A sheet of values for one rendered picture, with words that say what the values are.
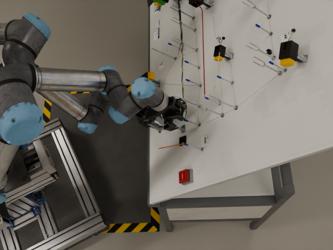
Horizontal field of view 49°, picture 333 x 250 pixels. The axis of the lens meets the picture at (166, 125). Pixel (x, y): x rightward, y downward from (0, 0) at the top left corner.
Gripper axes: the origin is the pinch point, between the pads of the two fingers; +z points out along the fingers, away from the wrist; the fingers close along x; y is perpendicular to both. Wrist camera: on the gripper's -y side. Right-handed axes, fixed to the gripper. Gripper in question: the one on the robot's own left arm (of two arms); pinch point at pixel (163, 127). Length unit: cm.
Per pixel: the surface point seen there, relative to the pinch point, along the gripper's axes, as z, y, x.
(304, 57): 1, 45, 55
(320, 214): 141, -24, 12
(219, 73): -2.2, 11.2, 34.6
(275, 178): 57, 13, 16
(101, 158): 22, -94, -65
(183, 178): 9.0, 27.8, -6.5
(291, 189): 48, 34, 18
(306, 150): 12, 64, 33
